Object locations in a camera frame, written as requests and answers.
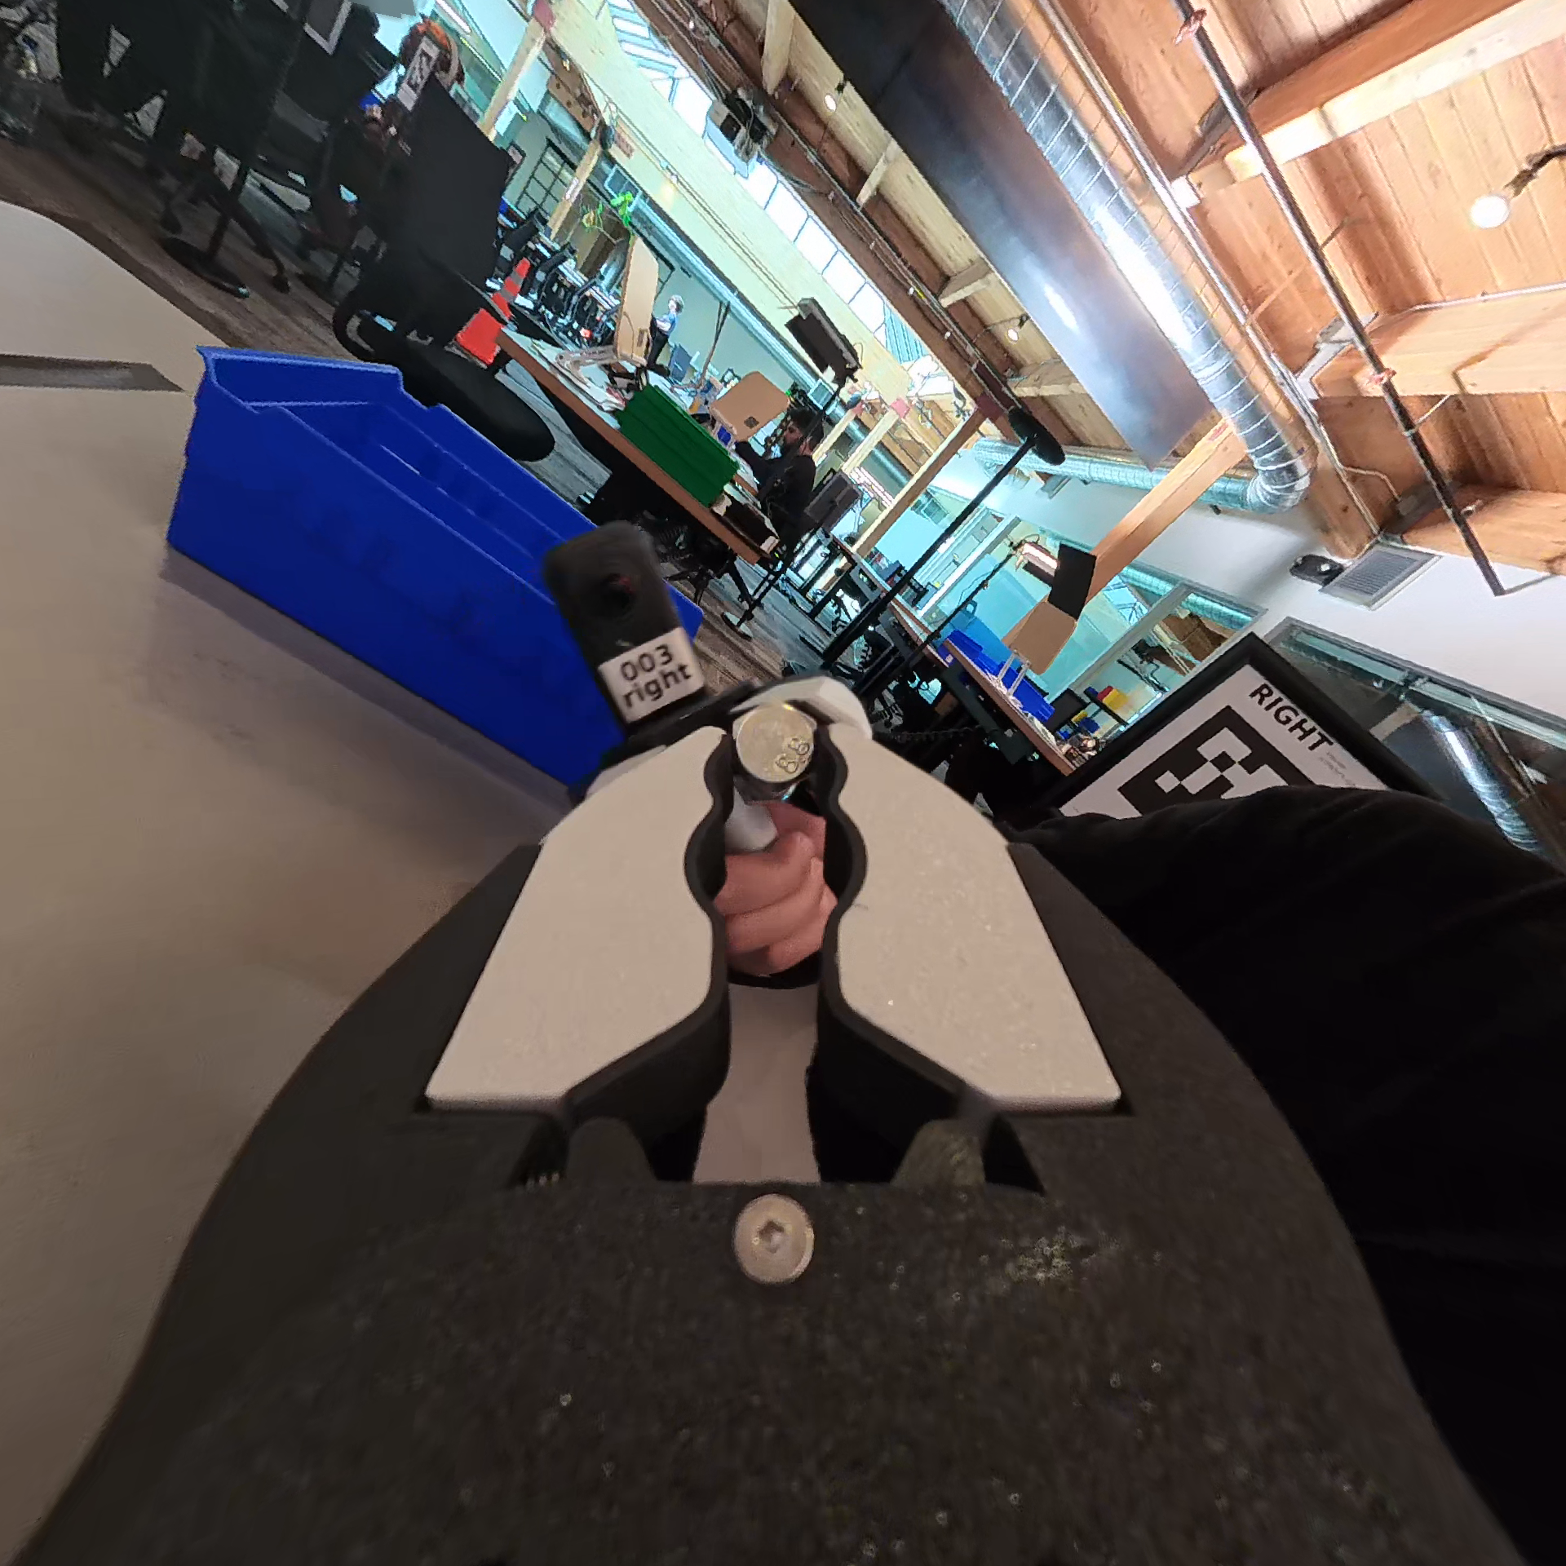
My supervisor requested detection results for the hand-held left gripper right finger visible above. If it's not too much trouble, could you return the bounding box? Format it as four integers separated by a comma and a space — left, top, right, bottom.
808, 722, 1121, 1184

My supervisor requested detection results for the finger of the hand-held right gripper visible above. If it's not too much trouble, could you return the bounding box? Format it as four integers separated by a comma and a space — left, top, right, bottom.
587, 741, 668, 802
780, 677, 877, 744

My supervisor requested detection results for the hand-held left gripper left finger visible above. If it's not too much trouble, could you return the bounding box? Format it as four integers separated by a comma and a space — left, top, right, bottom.
424, 721, 736, 1183

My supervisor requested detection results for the steel hex bolt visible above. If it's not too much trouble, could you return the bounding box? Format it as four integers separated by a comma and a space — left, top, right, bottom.
729, 702, 818, 807

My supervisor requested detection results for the blue plastic bin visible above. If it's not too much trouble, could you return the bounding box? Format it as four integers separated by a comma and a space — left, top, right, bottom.
166, 345, 704, 793

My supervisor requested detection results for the person's right hand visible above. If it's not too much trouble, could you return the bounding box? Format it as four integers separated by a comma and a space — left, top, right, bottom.
713, 807, 840, 983

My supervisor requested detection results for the long wooden work table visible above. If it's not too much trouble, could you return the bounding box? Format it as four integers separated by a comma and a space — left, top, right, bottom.
497, 328, 779, 567
887, 598, 1077, 776

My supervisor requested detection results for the green plastic bin stack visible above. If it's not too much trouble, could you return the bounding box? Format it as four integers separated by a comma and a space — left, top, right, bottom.
617, 383, 740, 497

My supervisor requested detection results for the tilted display board stand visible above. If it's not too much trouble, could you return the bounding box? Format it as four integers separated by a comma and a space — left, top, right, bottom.
711, 370, 790, 438
610, 230, 663, 365

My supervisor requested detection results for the orange traffic cone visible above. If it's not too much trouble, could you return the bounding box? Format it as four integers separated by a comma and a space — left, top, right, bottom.
454, 257, 532, 368

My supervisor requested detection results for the black studio light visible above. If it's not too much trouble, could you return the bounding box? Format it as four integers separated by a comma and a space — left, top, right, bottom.
785, 298, 861, 373

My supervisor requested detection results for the framed code sign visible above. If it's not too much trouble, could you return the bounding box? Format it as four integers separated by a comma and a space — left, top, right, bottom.
1039, 632, 1433, 821

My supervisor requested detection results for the person's black sweater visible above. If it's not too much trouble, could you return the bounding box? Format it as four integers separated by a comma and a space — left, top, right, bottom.
1016, 786, 1566, 1566

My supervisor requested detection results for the black office chair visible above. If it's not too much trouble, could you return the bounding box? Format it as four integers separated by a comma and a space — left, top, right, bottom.
331, 76, 557, 465
53, 0, 310, 294

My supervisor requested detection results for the black ceiling duct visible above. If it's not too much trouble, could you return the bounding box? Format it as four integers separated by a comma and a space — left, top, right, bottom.
788, 0, 1211, 465

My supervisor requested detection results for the white wall vent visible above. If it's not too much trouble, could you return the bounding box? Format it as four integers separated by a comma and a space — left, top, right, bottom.
1318, 541, 1440, 609

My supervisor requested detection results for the silver spiral air duct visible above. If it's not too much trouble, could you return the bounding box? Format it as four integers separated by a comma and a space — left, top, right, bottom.
935, 0, 1318, 513

